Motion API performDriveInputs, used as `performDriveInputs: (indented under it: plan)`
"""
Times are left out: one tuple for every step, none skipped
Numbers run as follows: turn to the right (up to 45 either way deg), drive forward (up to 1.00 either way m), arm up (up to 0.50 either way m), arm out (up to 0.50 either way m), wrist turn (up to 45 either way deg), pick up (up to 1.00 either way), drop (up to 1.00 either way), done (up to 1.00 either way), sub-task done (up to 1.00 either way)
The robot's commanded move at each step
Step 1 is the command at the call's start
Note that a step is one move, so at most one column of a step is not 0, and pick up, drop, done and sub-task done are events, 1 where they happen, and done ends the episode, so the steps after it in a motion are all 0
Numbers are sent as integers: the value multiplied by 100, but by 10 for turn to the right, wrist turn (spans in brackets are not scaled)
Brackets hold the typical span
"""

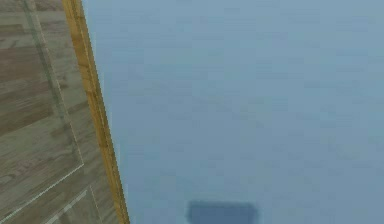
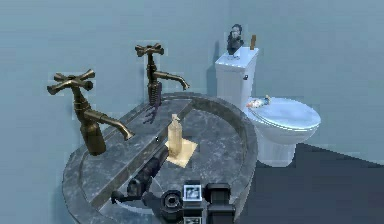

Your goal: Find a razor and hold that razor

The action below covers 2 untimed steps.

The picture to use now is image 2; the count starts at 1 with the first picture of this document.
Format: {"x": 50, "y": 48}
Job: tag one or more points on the dark bust statue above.
{"x": 235, "y": 41}

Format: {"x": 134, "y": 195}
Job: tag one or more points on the small colourful toy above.
{"x": 257, "y": 103}

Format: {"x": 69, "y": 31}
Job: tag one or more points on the beige soap pump bottle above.
{"x": 175, "y": 136}

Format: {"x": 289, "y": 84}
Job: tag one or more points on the small brown stick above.
{"x": 253, "y": 42}

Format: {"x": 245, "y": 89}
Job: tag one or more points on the black long lumpy object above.
{"x": 146, "y": 173}

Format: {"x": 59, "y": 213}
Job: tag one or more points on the white toilet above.
{"x": 283, "y": 118}

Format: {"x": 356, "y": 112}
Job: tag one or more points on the dark marble round sink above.
{"x": 216, "y": 150}

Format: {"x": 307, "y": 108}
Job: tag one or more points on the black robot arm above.
{"x": 219, "y": 204}

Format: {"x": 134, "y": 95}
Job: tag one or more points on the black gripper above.
{"x": 171, "y": 201}

